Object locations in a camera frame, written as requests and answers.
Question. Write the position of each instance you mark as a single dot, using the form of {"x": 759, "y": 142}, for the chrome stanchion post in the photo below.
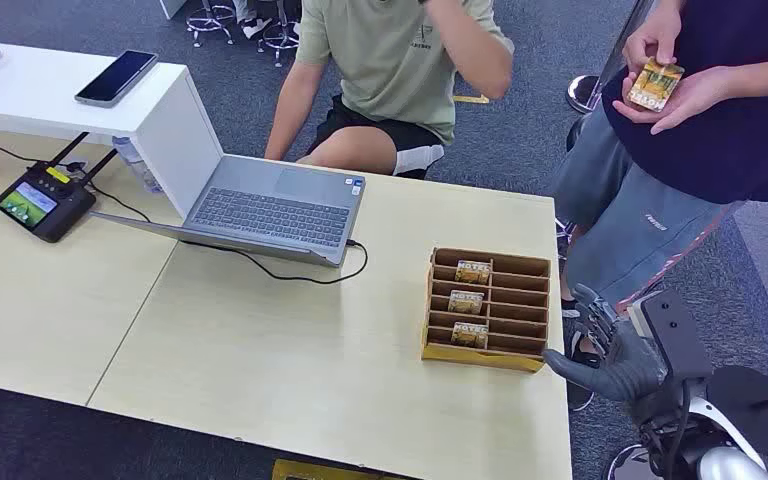
{"x": 583, "y": 93}

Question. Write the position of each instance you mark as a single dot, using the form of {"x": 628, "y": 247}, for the chrome stool base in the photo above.
{"x": 281, "y": 33}
{"x": 210, "y": 16}

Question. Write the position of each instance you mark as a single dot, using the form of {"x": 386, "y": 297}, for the grey open laptop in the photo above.
{"x": 271, "y": 218}

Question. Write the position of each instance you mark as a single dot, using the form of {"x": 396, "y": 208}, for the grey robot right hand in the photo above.
{"x": 629, "y": 371}

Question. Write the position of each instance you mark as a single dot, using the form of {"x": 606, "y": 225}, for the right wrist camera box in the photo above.
{"x": 679, "y": 331}

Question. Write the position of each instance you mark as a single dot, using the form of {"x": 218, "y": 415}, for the standing person's left hand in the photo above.
{"x": 695, "y": 99}

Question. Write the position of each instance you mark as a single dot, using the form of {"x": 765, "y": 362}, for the standing person's right forearm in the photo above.
{"x": 669, "y": 5}

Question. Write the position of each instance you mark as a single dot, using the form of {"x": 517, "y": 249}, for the standing person's hand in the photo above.
{"x": 695, "y": 99}
{"x": 652, "y": 36}

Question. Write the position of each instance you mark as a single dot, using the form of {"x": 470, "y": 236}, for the black round base with pole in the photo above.
{"x": 742, "y": 424}

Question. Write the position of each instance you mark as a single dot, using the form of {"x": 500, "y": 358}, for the white furniture piece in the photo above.
{"x": 170, "y": 6}

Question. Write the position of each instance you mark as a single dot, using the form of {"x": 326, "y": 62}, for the seated person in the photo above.
{"x": 390, "y": 66}

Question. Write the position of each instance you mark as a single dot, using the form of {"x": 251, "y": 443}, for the black smartphone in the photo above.
{"x": 116, "y": 78}

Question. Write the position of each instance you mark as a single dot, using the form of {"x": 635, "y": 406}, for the seated person's left forearm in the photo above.
{"x": 470, "y": 46}

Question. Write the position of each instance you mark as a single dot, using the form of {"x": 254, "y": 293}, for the clear plastic water bottle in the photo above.
{"x": 133, "y": 159}

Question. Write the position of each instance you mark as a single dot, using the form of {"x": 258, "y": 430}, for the standing person's right hand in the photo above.
{"x": 652, "y": 36}

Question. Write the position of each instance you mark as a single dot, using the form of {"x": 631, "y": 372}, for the yellow hotel card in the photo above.
{"x": 469, "y": 336}
{"x": 473, "y": 272}
{"x": 466, "y": 303}

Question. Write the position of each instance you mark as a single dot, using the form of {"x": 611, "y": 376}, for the black remote controller with screen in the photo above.
{"x": 59, "y": 218}

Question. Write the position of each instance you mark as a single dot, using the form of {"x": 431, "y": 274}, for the seated person's right forearm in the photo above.
{"x": 281, "y": 132}

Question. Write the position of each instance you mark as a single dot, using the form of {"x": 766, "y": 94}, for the standing person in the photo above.
{"x": 722, "y": 146}

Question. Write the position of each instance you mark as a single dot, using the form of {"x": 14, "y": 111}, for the stack of hotel cards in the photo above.
{"x": 656, "y": 85}

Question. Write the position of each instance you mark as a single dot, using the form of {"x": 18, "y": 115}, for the wooden slotted card box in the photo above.
{"x": 483, "y": 358}

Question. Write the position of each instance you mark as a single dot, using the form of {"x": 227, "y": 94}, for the black round stool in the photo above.
{"x": 573, "y": 136}

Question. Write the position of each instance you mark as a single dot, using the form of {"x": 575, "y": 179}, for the white desk riser shelf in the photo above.
{"x": 46, "y": 93}

